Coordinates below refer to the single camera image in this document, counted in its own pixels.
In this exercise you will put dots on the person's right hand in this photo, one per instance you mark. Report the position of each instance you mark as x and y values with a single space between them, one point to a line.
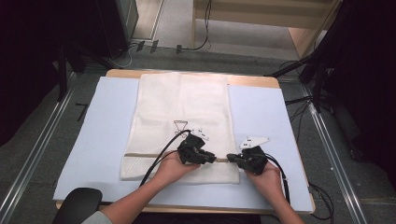
267 182

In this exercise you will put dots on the person's left hand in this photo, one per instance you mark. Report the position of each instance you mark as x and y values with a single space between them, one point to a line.
172 169

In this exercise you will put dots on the person's dark clothing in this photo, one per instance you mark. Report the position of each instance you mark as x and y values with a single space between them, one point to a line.
199 219

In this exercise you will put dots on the black cabinet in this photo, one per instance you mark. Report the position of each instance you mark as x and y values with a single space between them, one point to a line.
121 25

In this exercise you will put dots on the light blue mat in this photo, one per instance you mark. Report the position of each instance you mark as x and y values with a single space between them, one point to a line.
93 140

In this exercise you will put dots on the white towel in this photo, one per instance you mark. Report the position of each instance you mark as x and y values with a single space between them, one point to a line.
174 102

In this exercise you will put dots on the wooden shelf unit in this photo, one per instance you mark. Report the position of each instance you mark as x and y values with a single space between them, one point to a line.
249 15

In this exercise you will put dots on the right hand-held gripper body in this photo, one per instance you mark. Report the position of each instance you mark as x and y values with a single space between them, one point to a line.
255 160

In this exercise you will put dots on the metal floor rail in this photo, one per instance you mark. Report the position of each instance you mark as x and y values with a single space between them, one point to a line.
34 155
333 155

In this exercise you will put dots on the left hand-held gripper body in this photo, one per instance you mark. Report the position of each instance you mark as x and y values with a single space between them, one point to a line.
190 149

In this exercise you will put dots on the wooden table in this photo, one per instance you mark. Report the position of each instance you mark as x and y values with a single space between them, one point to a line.
249 80

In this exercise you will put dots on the black metal stand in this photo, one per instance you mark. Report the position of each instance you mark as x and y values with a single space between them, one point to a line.
318 87

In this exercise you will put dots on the black curtain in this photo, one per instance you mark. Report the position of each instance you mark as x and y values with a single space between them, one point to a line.
367 77
28 62

